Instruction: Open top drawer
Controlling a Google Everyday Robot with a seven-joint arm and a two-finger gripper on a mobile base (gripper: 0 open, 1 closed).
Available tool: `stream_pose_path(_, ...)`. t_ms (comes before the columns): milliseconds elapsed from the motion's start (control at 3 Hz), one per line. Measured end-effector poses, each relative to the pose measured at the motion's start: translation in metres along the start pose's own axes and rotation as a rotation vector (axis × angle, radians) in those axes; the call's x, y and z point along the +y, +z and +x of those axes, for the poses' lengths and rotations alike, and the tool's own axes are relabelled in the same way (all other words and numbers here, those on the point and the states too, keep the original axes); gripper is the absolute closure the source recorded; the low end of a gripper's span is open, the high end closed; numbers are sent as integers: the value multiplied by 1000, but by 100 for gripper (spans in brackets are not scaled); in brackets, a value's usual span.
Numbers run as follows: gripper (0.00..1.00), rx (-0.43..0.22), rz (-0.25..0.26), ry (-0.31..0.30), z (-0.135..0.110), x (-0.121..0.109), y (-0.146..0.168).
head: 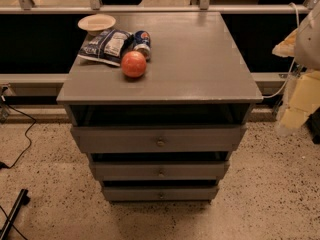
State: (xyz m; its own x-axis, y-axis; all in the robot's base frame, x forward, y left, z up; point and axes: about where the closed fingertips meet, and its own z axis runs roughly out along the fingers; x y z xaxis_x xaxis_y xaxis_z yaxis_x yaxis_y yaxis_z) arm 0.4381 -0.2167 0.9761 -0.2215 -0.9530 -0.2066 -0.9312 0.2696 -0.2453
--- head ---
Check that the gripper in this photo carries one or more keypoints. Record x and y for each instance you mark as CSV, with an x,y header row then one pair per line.
x,y
309,44

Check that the grey top drawer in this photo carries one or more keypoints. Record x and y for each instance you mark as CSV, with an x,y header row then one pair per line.
x,y
154,139

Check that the grey drawer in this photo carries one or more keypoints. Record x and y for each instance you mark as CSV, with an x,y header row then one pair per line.
x,y
128,194
143,171
154,139

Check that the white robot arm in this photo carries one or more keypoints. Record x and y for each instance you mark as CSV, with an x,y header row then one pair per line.
x,y
303,44

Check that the grey wooden drawer cabinet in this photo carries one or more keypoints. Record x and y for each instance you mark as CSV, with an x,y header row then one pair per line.
x,y
196,78

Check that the grey bottom drawer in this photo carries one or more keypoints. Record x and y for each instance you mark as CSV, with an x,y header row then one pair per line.
x,y
128,194

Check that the grey middle drawer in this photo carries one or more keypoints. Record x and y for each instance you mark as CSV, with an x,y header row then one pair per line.
x,y
143,171

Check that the blue soda can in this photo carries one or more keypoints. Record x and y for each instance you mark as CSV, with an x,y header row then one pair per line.
x,y
142,43

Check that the orange red apple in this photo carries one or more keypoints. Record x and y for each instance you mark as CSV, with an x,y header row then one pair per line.
x,y
133,64

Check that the blue white chip bag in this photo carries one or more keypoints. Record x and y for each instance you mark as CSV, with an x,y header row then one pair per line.
x,y
107,47

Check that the white bowl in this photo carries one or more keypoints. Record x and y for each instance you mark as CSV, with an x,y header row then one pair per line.
x,y
95,24

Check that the black stand leg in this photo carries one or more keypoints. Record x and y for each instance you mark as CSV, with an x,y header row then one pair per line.
x,y
21,200

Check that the metal railing frame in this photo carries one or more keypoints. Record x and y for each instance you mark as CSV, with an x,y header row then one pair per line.
x,y
160,9

